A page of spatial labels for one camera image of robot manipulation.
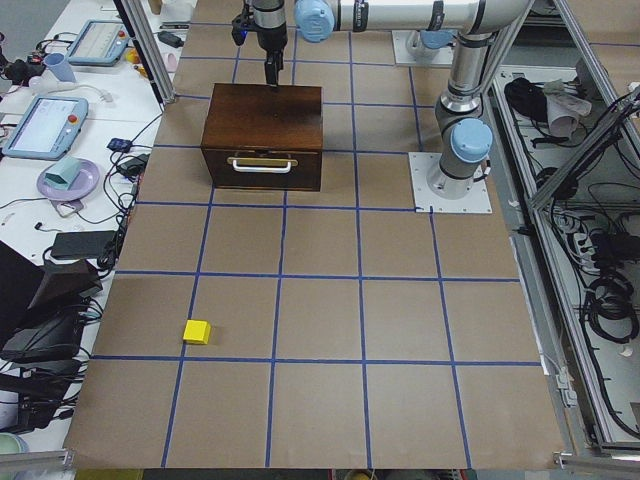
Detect aluminium frame right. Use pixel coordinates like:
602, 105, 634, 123
486, 1, 639, 460

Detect yellow block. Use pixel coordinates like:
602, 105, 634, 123
183, 319, 212, 345

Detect small blue black device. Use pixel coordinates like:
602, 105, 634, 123
107, 138, 133, 153

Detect purple plate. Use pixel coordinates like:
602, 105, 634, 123
36, 158, 100, 201

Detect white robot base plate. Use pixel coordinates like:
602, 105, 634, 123
408, 152, 492, 214

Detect dark wooden drawer box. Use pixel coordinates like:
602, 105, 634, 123
200, 82, 324, 193

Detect crumpled grey cloth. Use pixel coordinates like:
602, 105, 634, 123
542, 80, 592, 138

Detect lower teach pendant tablet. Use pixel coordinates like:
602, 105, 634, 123
2, 95, 89, 161

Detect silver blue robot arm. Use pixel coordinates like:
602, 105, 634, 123
293, 1, 511, 200

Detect aluminium frame post left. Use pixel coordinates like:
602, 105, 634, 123
113, 0, 175, 105

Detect dark brown wedge box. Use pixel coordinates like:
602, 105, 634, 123
28, 260, 102, 310

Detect upper teach pendant tablet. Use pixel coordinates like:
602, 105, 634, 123
67, 20, 130, 67

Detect white power strip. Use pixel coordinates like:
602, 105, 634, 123
556, 210, 599, 275

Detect light blue cup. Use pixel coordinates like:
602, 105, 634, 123
43, 52, 76, 83

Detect teach pendant tablet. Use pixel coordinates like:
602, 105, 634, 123
2, 95, 89, 161
67, 20, 130, 67

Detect black flat device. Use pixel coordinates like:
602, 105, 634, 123
50, 230, 116, 260

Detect black cable bundle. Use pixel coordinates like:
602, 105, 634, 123
579, 272, 637, 346

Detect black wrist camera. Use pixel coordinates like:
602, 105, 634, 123
231, 14, 252, 47

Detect teal box on plate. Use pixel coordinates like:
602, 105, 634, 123
44, 156, 82, 190

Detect black equipment pile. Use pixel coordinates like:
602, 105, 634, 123
1, 302, 102, 434

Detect black power adapter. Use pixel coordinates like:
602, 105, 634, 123
157, 31, 184, 48

